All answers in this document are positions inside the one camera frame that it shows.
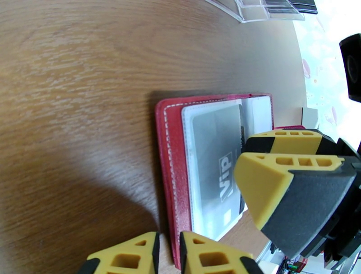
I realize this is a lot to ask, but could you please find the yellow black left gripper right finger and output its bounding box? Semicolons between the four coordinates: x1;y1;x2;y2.
179;231;264;274

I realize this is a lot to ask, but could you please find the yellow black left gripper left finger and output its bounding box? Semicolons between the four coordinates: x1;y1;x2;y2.
82;231;160;274

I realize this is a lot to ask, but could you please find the silver VIP card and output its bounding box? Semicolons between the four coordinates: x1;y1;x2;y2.
191;104;249;235

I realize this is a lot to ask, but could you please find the red leather card holder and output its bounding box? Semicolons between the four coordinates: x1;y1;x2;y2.
154;92;307;270

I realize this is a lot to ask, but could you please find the clear acrylic card stand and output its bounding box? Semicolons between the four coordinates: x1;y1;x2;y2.
204;0;306;24

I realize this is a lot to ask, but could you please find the black card stack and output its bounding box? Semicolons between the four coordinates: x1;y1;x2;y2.
290;0;318;15

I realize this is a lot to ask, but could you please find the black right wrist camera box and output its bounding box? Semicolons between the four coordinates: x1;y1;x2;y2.
338;32;361;103

